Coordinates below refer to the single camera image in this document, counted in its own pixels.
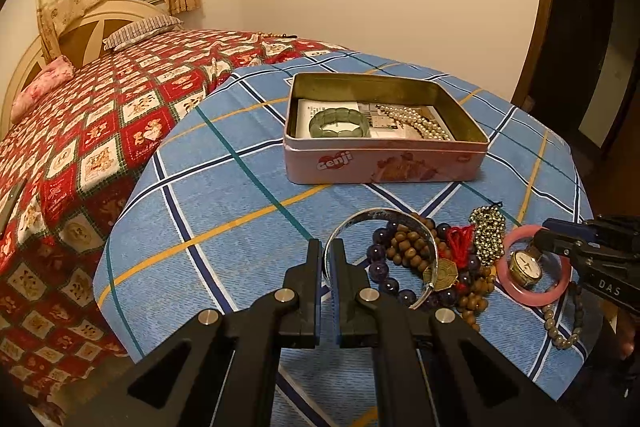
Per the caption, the pink floral pillow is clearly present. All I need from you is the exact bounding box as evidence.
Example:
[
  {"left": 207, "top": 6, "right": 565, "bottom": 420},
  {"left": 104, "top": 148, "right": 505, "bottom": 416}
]
[{"left": 10, "top": 55, "right": 75, "bottom": 124}]

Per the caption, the dark purple bead bracelet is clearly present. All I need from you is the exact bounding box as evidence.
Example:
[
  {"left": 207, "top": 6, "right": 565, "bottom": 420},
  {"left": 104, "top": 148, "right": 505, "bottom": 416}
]
[{"left": 367, "top": 222, "right": 483, "bottom": 308}]

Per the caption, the green jade bracelet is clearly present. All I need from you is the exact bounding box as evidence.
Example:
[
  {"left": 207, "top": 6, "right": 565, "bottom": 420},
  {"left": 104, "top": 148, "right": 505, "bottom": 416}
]
[{"left": 308, "top": 107, "right": 373, "bottom": 139}]

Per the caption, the brown wooden door frame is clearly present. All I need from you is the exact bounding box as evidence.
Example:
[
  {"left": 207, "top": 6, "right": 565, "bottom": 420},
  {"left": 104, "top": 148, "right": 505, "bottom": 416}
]
[{"left": 510, "top": 0, "right": 558, "bottom": 108}]

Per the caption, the cream wooden headboard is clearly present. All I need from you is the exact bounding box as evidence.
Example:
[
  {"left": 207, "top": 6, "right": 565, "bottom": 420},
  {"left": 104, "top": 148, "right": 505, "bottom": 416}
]
[{"left": 0, "top": 0, "right": 171, "bottom": 122}]

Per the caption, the gold wristwatch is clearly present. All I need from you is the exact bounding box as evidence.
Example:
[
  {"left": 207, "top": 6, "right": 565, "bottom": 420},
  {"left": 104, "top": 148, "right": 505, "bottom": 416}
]
[{"left": 507, "top": 241, "right": 547, "bottom": 286}]

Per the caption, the gold bead chain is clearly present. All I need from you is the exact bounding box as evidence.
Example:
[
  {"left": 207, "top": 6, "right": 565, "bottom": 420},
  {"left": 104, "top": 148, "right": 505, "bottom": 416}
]
[{"left": 469, "top": 204, "right": 506, "bottom": 268}]

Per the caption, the silver metal bangle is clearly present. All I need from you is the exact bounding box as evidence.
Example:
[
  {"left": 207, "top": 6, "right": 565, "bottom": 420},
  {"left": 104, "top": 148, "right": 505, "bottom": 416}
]
[{"left": 322, "top": 208, "right": 441, "bottom": 312}]

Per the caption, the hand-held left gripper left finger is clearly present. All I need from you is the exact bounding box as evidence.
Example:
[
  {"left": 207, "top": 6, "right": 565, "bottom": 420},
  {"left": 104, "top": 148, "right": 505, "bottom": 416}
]
[{"left": 65, "top": 238, "right": 323, "bottom": 427}]

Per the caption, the pink metal tin box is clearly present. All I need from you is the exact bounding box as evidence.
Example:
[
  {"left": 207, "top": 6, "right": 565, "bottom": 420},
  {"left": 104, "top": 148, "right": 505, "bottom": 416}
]
[{"left": 282, "top": 72, "right": 490, "bottom": 184}]

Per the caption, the dark wooden door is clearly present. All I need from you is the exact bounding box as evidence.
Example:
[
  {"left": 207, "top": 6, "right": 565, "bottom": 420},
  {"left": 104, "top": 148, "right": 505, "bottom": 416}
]
[{"left": 530, "top": 0, "right": 640, "bottom": 218}]

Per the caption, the blue plaid tablecloth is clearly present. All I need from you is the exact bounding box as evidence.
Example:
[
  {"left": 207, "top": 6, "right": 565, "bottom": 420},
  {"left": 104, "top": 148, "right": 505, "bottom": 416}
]
[{"left": 92, "top": 52, "right": 596, "bottom": 427}]

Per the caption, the white pearl necklace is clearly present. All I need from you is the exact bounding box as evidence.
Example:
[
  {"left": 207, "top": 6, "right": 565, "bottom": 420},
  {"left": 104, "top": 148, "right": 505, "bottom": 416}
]
[{"left": 375, "top": 104, "right": 453, "bottom": 141}]

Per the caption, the brown wooden bead string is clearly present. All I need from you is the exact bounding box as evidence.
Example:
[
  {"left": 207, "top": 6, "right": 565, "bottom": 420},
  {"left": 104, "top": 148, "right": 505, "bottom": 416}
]
[{"left": 387, "top": 214, "right": 496, "bottom": 333}]

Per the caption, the red patchwork bedspread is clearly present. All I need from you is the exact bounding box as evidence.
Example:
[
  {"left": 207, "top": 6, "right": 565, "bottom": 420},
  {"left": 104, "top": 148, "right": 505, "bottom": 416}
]
[{"left": 0, "top": 27, "right": 361, "bottom": 423}]

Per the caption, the pink bangle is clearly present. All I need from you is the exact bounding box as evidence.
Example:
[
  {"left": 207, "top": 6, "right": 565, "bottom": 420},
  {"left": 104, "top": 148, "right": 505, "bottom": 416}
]
[{"left": 496, "top": 228, "right": 572, "bottom": 306}]

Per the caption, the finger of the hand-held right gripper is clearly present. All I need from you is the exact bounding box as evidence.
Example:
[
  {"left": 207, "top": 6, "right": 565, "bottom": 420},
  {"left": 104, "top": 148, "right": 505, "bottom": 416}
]
[
  {"left": 541, "top": 217, "right": 608, "bottom": 244},
  {"left": 534, "top": 229, "right": 590, "bottom": 261}
]

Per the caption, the striped pillow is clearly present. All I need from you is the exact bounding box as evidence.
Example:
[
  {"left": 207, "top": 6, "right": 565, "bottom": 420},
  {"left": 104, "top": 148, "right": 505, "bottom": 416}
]
[{"left": 102, "top": 16, "right": 185, "bottom": 52}]

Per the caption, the grey stone bead bracelet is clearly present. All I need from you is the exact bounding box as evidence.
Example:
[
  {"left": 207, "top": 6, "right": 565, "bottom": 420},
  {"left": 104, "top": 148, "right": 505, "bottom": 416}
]
[{"left": 542, "top": 282, "right": 586, "bottom": 350}]

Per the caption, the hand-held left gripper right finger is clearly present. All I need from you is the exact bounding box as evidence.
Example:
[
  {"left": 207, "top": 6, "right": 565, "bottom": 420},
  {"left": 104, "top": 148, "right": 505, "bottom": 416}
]
[{"left": 327, "top": 238, "right": 581, "bottom": 427}]

